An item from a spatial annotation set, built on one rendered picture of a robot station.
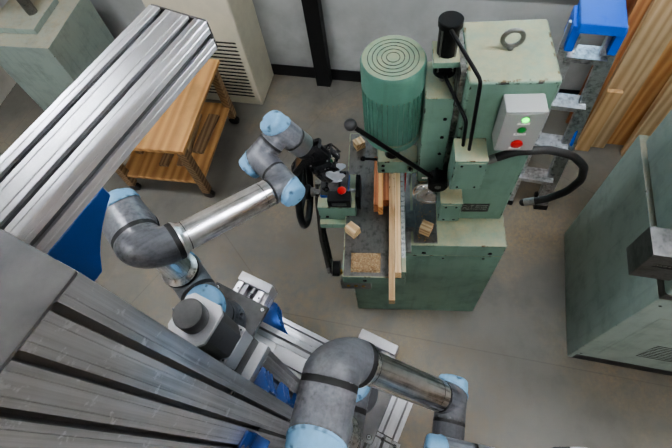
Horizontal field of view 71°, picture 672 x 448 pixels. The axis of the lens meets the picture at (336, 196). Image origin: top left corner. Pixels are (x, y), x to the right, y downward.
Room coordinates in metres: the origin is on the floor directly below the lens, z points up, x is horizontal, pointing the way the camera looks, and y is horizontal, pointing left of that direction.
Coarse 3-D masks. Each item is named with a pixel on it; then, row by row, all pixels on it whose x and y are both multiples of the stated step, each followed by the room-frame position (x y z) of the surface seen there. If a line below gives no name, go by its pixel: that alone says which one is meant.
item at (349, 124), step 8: (352, 120) 0.79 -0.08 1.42; (352, 128) 0.78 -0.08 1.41; (360, 128) 0.79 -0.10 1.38; (368, 136) 0.78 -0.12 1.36; (376, 144) 0.77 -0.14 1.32; (384, 144) 0.77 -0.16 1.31; (392, 152) 0.76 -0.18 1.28; (408, 160) 0.76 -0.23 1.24; (416, 168) 0.75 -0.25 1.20; (432, 176) 0.74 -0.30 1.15; (440, 176) 0.73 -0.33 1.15; (432, 184) 0.72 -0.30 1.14; (440, 184) 0.71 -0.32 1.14; (448, 184) 0.72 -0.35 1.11
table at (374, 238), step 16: (352, 144) 1.10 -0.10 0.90; (368, 144) 1.08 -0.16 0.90; (352, 160) 1.02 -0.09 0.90; (368, 160) 1.01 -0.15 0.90; (368, 176) 0.94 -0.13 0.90; (368, 192) 0.87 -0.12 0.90; (368, 208) 0.80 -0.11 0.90; (384, 208) 0.79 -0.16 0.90; (320, 224) 0.79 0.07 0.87; (336, 224) 0.78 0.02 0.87; (368, 224) 0.74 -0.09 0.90; (384, 224) 0.73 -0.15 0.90; (352, 240) 0.69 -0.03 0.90; (368, 240) 0.68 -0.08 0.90; (384, 240) 0.67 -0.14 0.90; (384, 256) 0.61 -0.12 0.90; (352, 272) 0.58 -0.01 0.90; (368, 272) 0.57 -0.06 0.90; (384, 272) 0.56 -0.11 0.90
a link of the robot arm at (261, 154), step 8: (256, 144) 0.82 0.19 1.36; (264, 144) 0.81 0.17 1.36; (248, 152) 0.81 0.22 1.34; (256, 152) 0.80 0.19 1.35; (264, 152) 0.80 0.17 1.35; (272, 152) 0.80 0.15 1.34; (280, 152) 0.81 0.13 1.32; (240, 160) 0.80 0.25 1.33; (248, 160) 0.79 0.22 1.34; (256, 160) 0.78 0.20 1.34; (264, 160) 0.77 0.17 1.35; (272, 160) 0.77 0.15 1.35; (280, 160) 0.77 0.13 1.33; (248, 168) 0.77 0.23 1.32; (256, 168) 0.76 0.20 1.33; (264, 168) 0.75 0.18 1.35; (256, 176) 0.76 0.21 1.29
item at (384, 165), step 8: (400, 152) 0.90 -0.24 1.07; (408, 152) 0.90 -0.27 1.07; (416, 152) 0.89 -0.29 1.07; (384, 160) 0.88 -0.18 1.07; (392, 160) 0.88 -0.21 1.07; (400, 160) 0.87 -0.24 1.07; (416, 160) 0.86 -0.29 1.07; (384, 168) 0.88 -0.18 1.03; (392, 168) 0.87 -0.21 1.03; (400, 168) 0.86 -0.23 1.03
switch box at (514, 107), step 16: (512, 96) 0.72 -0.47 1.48; (528, 96) 0.71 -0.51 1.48; (544, 96) 0.71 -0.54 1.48; (512, 112) 0.68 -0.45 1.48; (528, 112) 0.67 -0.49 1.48; (544, 112) 0.66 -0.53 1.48; (496, 128) 0.71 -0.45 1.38; (512, 128) 0.67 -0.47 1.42; (528, 128) 0.66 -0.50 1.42; (496, 144) 0.68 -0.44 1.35; (528, 144) 0.66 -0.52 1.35
